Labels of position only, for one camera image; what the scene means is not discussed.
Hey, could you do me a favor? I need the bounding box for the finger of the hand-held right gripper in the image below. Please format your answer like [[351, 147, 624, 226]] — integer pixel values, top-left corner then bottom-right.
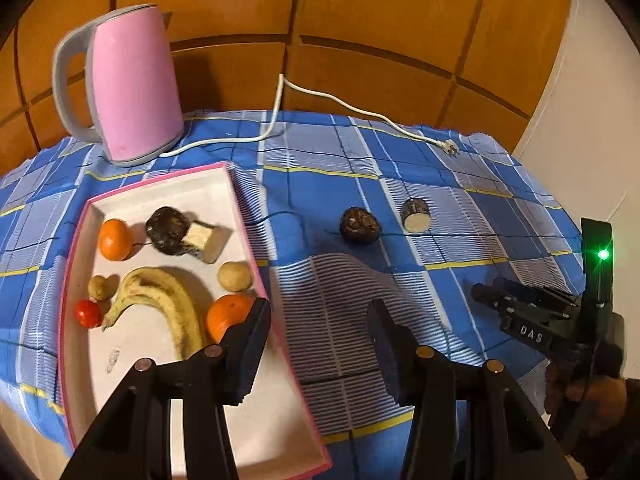
[[492, 276, 583, 311], [471, 282, 511, 318]]

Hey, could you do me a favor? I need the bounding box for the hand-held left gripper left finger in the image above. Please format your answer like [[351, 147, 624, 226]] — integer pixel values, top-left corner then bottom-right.
[[60, 297, 272, 480]]

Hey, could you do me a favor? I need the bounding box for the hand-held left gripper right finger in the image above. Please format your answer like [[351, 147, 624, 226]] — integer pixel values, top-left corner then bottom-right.
[[366, 299, 571, 480]]

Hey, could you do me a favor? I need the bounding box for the orange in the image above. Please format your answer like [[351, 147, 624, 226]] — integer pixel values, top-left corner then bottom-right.
[[206, 293, 256, 345], [98, 218, 133, 262]]

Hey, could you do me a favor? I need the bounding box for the small tan round fruit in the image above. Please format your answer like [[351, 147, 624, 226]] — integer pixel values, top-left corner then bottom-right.
[[218, 261, 252, 292]]

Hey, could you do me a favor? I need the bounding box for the spotted yellow banana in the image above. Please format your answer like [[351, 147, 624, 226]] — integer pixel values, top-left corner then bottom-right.
[[102, 266, 205, 361]]

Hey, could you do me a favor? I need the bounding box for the white tray with pink rim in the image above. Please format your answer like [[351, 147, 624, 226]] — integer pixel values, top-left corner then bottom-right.
[[57, 161, 333, 480]]

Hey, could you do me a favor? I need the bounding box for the dark brown round fruit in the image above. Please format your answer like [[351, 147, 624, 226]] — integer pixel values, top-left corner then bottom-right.
[[145, 207, 190, 255], [340, 207, 383, 245]]

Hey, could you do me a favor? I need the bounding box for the small brown walnut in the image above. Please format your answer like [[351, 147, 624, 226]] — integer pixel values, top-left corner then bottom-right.
[[88, 275, 112, 302]]

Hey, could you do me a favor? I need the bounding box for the red cherry tomato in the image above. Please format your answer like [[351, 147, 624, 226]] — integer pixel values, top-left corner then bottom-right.
[[75, 299, 103, 329]]

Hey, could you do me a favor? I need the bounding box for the person's right hand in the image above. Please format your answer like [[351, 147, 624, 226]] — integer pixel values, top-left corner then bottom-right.
[[544, 360, 628, 413]]

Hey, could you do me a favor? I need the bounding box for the blue plaid tablecloth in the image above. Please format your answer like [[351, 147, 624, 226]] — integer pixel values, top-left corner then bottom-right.
[[0, 109, 588, 461]]

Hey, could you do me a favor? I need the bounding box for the pink electric kettle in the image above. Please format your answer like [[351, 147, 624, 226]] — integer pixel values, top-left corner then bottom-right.
[[52, 4, 185, 168]]

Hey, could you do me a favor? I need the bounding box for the white kettle power cord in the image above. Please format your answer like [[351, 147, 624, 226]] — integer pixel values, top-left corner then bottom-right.
[[162, 74, 461, 158]]

